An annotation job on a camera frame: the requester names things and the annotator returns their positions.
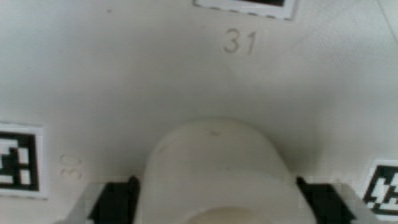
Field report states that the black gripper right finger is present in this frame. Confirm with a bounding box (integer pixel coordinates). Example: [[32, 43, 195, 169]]
[[297, 177, 355, 224]]

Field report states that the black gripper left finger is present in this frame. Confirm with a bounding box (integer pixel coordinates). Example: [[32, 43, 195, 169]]
[[87, 176, 140, 224]]

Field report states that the white cylindrical table leg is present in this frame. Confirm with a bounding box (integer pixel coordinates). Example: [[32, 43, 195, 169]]
[[135, 118, 314, 224]]

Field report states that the white round table top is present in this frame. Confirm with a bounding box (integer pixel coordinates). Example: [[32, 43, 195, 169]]
[[0, 0, 398, 224]]

